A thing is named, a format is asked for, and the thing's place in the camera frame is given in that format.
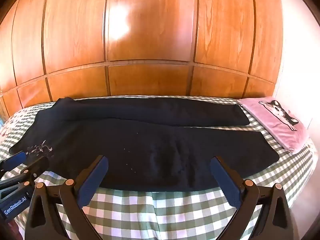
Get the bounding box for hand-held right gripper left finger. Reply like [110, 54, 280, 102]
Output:
[24, 155, 109, 240]

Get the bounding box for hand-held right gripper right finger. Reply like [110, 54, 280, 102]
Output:
[210, 156, 294, 240]

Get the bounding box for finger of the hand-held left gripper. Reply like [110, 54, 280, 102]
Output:
[20, 156, 50, 187]
[0, 151, 28, 173]

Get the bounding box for black pants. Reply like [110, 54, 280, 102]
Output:
[9, 97, 280, 192]

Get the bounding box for floral print cloth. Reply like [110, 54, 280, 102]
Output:
[0, 105, 38, 143]

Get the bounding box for pink cat print pillow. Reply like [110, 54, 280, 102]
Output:
[237, 96, 309, 155]

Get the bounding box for green checked bed sheet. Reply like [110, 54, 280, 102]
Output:
[0, 95, 318, 240]

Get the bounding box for wooden panelled wardrobe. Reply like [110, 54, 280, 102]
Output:
[0, 0, 284, 120]

